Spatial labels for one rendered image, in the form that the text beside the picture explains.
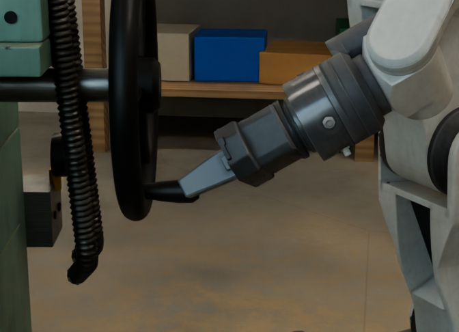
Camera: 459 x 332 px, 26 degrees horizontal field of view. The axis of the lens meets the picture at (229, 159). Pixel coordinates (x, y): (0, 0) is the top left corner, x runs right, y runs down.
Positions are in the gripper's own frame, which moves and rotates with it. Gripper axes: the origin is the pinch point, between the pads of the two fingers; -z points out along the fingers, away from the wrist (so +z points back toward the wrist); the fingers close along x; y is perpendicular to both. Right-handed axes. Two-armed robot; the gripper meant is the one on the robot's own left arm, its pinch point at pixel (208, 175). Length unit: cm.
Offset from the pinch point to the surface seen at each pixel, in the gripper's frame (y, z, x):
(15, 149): 18.9, -23.9, 19.7
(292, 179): 30, -15, 246
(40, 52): 16.3, -7.1, -11.1
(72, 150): 9.0, -11.3, -1.3
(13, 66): 16.3, -10.0, -11.4
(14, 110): 23.2, -21.5, 18.8
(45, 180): 16.2, -25.6, 30.4
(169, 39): 104, -33, 266
